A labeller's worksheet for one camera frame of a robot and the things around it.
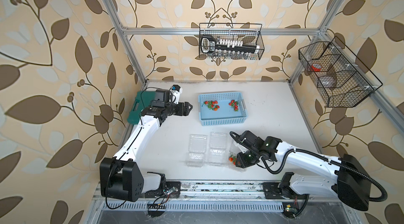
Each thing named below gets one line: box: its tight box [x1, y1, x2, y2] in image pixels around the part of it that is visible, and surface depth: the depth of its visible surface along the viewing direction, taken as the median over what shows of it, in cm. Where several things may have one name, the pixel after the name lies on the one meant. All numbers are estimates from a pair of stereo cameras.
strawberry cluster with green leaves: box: [201, 100, 220, 111], surface depth 107 cm
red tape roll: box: [310, 63, 322, 73], surface depth 84 cm
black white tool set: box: [200, 34, 261, 54], surface depth 84 cm
